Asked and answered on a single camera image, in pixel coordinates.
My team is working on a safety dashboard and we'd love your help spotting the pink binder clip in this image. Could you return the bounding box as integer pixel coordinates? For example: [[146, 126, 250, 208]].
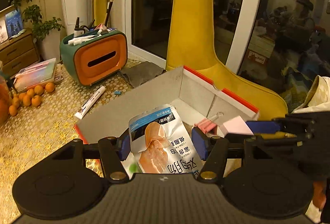
[[194, 118, 218, 135]]

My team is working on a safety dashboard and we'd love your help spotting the chicken breast snack packet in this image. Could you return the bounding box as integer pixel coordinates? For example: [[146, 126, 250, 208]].
[[129, 104, 203, 177]]

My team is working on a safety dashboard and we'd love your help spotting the white square pad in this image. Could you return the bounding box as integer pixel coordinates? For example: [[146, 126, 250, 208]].
[[219, 116, 253, 137]]

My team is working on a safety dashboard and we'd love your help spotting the white tissue paper pack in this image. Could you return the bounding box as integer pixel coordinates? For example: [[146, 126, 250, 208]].
[[121, 152, 142, 179]]

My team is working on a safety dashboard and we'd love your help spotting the white toothpaste tube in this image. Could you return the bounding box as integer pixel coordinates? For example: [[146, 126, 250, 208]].
[[74, 85, 106, 120]]

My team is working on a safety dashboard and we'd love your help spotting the red white cardboard box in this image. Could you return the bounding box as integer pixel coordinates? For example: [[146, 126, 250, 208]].
[[75, 67, 259, 143]]

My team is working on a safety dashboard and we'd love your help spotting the dark grey cloth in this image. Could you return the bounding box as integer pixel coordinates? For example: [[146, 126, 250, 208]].
[[120, 61, 166, 88]]

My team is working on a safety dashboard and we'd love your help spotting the tangerine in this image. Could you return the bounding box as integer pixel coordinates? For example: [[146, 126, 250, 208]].
[[31, 95, 42, 107], [45, 82, 55, 93], [8, 105, 17, 116], [22, 94, 31, 107], [34, 85, 44, 96], [12, 97, 20, 108]]

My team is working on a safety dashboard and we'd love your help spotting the green orange tissue box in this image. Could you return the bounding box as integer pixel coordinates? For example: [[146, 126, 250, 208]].
[[59, 28, 127, 86]]

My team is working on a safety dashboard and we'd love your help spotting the colourful stationery box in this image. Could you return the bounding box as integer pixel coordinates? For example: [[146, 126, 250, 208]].
[[14, 58, 63, 93]]

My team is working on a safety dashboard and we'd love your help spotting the red apple right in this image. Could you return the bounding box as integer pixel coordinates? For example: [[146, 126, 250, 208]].
[[0, 76, 12, 125]]

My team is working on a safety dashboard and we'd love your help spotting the potted green plant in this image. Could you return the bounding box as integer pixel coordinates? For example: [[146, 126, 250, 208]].
[[8, 0, 64, 62]]

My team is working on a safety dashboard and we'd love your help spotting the wooden tv cabinet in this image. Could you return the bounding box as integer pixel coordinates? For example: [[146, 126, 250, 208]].
[[0, 28, 40, 77]]

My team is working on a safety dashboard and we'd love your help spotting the blue picture card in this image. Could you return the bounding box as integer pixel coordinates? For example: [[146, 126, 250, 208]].
[[5, 9, 24, 38]]

